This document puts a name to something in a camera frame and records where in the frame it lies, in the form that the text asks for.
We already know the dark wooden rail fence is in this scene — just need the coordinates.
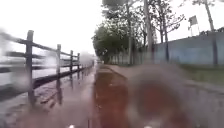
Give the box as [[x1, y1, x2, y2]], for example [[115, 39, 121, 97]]
[[0, 29, 96, 108]]

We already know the sign on pole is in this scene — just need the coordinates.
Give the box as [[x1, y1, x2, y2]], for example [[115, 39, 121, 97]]
[[187, 14, 200, 38]]

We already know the grey water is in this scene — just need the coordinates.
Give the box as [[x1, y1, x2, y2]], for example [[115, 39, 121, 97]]
[[0, 49, 82, 88]]

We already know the grass strip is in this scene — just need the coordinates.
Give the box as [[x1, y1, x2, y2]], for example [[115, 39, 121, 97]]
[[178, 64, 224, 86]]

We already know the row of trees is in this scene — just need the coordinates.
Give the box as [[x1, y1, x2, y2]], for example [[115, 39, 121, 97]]
[[91, 0, 224, 66]]

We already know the long blue wall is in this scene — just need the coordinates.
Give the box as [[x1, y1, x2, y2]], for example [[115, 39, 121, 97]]
[[109, 31, 224, 66]]

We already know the red paved path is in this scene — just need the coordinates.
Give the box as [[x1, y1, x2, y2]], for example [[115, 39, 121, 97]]
[[0, 63, 201, 128]]

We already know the grey paved strip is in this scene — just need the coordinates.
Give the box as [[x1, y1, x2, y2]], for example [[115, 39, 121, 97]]
[[179, 79, 224, 128]]

